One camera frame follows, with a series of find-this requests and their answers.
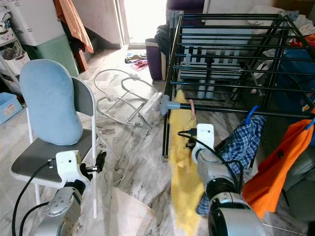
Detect colourful cloth pile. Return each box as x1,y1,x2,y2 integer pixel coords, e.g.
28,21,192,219
125,52,149,72

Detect grey folding chair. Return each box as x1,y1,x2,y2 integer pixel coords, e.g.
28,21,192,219
10,76,110,220

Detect dark blue storage box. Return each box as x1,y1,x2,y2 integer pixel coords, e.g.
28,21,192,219
273,47,315,116

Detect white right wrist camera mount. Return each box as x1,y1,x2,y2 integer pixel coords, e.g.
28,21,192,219
195,124,216,154

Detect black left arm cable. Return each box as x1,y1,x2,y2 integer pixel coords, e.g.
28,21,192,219
11,159,59,236

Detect light blue plastic bin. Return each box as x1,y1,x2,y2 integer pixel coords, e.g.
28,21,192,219
0,92,24,123

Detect white drawer unit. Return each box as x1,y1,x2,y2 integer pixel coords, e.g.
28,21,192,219
0,10,30,74

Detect green storage bin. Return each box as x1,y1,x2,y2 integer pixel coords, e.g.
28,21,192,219
34,34,80,78

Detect blue chair cushion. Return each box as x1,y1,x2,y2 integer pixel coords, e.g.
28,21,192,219
20,59,83,146

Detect black metal drying rack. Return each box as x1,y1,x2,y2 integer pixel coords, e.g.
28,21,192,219
160,11,315,159

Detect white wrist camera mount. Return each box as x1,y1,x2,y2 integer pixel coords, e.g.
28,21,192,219
195,124,216,154
55,150,89,190

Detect yellow shirt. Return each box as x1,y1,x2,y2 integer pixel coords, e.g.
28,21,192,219
167,90,208,236

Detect purple armchair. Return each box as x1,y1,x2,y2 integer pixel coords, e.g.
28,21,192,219
145,0,207,82

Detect orange garment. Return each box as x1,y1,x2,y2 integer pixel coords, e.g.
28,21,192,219
241,118,315,220

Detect pink clothes hanger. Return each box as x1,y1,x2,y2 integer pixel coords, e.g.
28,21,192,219
188,100,197,121

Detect green sofa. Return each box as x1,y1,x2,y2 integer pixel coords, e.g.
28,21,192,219
283,162,315,224

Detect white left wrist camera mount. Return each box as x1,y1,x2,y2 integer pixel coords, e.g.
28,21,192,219
55,150,89,190

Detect white storage bin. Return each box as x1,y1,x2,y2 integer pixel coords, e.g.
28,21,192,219
7,0,63,47

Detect blue plaid garment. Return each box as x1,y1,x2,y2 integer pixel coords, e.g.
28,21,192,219
197,114,267,217

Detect peach hanging cloth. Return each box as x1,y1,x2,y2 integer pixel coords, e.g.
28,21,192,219
54,0,94,54

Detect white wire bouncer frame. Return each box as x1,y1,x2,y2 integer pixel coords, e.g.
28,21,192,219
93,69,161,130

